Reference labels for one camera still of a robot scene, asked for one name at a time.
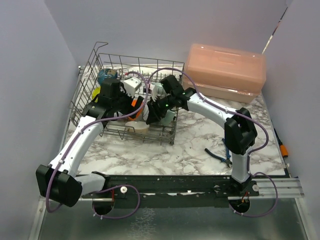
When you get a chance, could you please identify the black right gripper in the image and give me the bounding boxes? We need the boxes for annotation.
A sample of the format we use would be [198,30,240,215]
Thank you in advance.
[146,94,175,126]

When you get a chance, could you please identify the white round bowl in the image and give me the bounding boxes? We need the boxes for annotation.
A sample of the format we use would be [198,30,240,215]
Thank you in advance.
[130,98,141,121]

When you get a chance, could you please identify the celadon green bowl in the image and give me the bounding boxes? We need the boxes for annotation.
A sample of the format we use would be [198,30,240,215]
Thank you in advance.
[159,110,176,126]

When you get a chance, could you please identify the beige patterned bowl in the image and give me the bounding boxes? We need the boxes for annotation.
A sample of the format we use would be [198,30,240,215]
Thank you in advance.
[125,121,150,134]

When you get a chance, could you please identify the yellow-green bowl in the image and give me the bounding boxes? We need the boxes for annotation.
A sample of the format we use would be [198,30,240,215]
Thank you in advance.
[91,86,101,102]

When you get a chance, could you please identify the dark brown bowl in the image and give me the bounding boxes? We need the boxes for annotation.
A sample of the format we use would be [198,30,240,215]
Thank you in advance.
[96,68,118,85]

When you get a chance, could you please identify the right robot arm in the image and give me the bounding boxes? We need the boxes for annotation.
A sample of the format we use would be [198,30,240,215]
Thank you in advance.
[142,75,258,196]

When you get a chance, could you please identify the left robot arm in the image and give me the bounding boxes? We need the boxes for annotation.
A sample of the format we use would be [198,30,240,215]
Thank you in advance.
[35,76,145,207]

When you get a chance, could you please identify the orange-tipped screwdriver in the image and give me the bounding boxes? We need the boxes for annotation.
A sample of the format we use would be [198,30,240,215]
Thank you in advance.
[273,128,289,159]

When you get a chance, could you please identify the grey wire dish rack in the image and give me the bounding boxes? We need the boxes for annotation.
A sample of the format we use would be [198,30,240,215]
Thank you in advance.
[69,41,185,145]

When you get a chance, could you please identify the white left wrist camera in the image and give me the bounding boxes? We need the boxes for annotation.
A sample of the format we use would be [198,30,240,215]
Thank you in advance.
[121,76,142,98]

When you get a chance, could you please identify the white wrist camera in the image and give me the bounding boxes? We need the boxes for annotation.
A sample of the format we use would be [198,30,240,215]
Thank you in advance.
[149,85,163,101]
[121,76,142,98]

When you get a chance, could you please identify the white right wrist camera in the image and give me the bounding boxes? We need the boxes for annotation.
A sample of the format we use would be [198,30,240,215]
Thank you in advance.
[149,85,163,101]

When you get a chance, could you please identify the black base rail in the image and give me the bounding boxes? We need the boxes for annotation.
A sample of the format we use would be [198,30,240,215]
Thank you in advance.
[84,175,259,208]

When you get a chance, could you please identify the blue-handled pliers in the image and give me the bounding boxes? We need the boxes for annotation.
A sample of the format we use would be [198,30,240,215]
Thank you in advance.
[204,138,233,168]

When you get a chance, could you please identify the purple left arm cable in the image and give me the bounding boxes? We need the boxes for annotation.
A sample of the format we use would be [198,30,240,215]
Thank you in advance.
[44,71,150,220]

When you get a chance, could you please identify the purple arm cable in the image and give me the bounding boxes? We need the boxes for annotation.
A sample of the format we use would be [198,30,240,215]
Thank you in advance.
[149,67,279,218]
[44,71,150,220]

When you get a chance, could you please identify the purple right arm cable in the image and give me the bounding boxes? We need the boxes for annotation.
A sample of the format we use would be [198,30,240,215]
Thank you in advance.
[149,67,279,218]

